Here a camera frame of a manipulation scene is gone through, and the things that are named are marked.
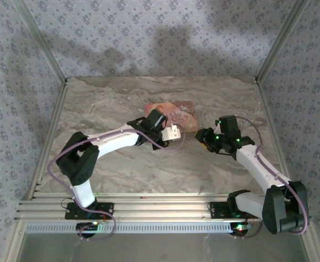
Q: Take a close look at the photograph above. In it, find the aluminium table side rail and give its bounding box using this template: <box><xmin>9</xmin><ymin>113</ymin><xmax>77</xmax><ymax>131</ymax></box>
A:
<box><xmin>23</xmin><ymin>80</ymin><xmax>69</xmax><ymax>200</ymax></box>
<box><xmin>256</xmin><ymin>80</ymin><xmax>297</xmax><ymax>199</ymax></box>

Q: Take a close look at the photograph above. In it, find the aluminium frame post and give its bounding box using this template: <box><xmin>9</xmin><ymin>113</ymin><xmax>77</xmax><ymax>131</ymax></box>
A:
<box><xmin>255</xmin><ymin>0</ymin><xmax>311</xmax><ymax>84</ymax></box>
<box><xmin>11</xmin><ymin>0</ymin><xmax>69</xmax><ymax>86</ymax></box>

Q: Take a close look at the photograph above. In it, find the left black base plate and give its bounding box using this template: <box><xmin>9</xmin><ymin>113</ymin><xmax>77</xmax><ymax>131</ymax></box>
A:
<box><xmin>64</xmin><ymin>202</ymin><xmax>115</xmax><ymax>220</ymax></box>

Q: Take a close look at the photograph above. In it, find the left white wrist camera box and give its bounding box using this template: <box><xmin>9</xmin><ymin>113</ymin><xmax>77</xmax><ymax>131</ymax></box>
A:
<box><xmin>161</xmin><ymin>124</ymin><xmax>183</xmax><ymax>142</ymax></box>

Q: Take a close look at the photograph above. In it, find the right black controller board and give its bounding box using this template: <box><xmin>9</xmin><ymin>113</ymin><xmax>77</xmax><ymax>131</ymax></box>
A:
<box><xmin>230</xmin><ymin>222</ymin><xmax>252</xmax><ymax>236</ymax></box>

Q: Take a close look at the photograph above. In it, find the left black controller board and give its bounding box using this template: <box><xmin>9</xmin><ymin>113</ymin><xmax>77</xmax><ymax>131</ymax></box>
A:
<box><xmin>76</xmin><ymin>222</ymin><xmax>101</xmax><ymax>233</ymax></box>

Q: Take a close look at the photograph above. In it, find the grey slotted cable duct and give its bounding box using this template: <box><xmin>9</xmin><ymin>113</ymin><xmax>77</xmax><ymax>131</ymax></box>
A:
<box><xmin>25</xmin><ymin>222</ymin><xmax>237</xmax><ymax>235</ymax></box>

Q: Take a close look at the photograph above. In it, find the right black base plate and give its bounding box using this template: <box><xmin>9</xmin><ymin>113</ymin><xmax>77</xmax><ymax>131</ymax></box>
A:
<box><xmin>208</xmin><ymin>201</ymin><xmax>260</xmax><ymax>219</ymax></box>

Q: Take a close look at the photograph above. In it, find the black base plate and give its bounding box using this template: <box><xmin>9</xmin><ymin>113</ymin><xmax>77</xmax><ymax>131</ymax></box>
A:
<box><xmin>64</xmin><ymin>202</ymin><xmax>115</xmax><ymax>220</ymax></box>
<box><xmin>208</xmin><ymin>201</ymin><xmax>260</xmax><ymax>219</ymax></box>

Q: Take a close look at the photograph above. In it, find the black controller board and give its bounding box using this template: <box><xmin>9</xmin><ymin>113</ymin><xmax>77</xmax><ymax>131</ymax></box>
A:
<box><xmin>76</xmin><ymin>222</ymin><xmax>101</xmax><ymax>233</ymax></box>
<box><xmin>230</xmin><ymin>222</ymin><xmax>252</xmax><ymax>236</ymax></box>

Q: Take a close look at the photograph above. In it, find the aluminium mounting rail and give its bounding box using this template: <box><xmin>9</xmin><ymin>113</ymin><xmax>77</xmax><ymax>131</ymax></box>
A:
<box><xmin>14</xmin><ymin>194</ymin><xmax>312</xmax><ymax>222</ymax></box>

